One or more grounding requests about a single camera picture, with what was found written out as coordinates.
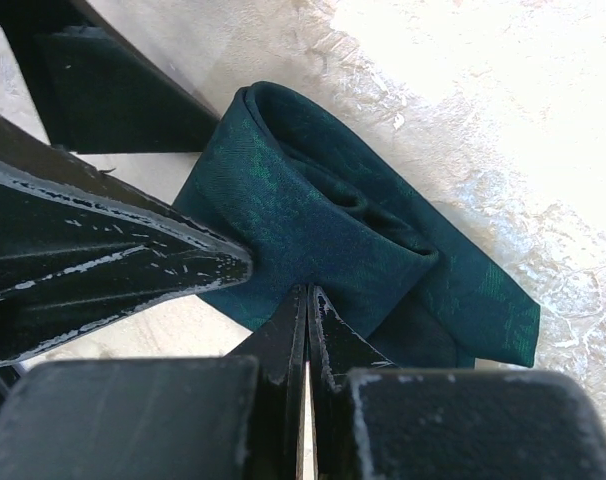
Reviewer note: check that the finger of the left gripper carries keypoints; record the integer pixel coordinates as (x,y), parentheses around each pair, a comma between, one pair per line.
(94,91)
(80,249)

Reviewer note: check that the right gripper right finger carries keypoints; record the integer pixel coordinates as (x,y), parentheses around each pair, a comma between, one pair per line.
(334,350)

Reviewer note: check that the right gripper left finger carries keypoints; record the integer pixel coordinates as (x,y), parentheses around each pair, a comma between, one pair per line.
(275,439)

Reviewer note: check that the dark green tie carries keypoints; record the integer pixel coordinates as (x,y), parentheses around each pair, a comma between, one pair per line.
(316,205)

